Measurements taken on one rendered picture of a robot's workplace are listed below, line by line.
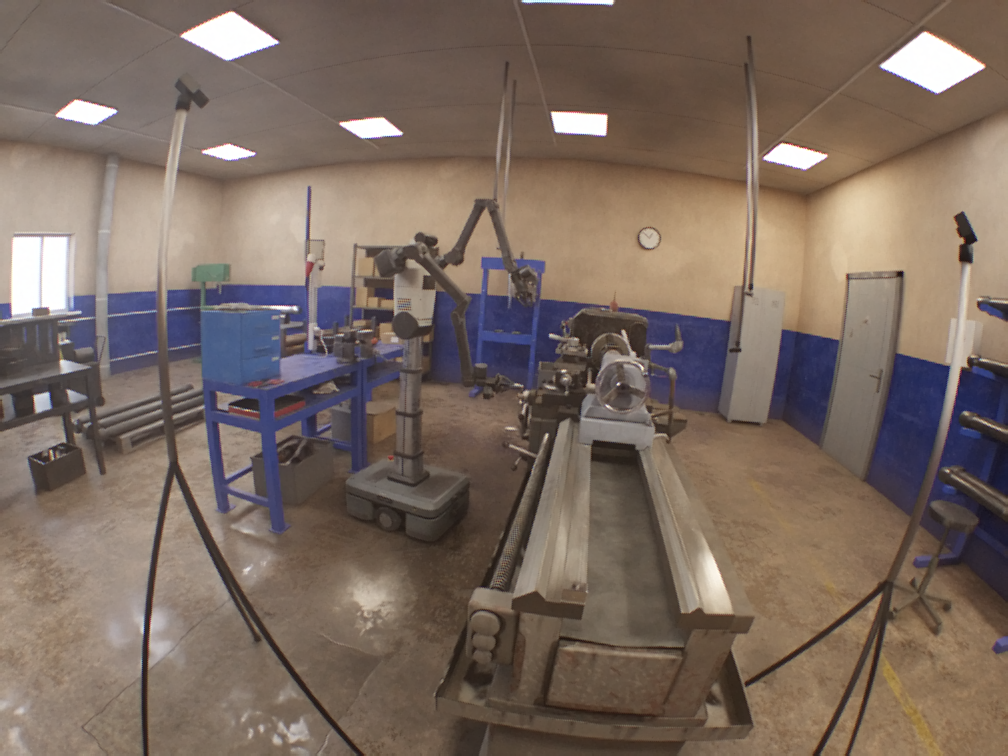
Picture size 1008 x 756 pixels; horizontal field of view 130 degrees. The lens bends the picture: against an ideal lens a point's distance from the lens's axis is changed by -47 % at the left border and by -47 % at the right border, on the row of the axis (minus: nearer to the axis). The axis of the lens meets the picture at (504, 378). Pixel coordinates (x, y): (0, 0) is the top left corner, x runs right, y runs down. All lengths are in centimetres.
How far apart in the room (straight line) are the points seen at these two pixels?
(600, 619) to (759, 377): 546
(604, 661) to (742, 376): 544
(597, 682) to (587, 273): 569
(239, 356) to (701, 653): 238
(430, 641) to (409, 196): 614
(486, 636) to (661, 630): 40
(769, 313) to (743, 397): 118
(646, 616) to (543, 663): 26
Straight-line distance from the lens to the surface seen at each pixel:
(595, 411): 185
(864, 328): 541
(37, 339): 418
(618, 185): 650
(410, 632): 203
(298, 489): 301
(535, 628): 99
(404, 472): 270
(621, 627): 107
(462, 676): 133
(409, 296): 242
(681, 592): 103
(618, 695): 113
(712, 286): 652
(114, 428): 429
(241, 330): 251
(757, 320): 619
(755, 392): 631
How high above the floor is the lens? 142
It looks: 11 degrees down
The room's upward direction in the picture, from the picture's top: 5 degrees clockwise
